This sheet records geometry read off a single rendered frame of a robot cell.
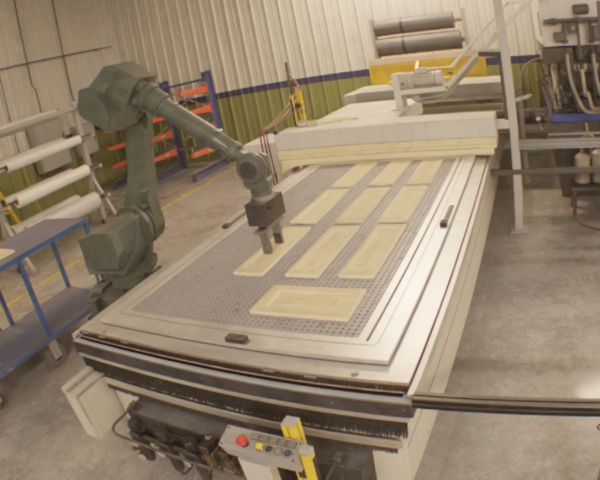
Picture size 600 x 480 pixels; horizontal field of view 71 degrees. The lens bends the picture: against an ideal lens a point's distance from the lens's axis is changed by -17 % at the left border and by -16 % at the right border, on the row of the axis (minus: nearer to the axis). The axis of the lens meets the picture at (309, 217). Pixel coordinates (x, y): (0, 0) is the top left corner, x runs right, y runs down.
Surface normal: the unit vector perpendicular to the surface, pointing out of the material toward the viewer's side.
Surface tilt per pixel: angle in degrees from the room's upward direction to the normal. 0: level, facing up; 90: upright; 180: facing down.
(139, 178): 80
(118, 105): 90
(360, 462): 0
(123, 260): 114
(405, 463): 90
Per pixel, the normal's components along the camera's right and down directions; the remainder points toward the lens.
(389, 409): -0.40, 0.37
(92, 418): 0.90, -0.02
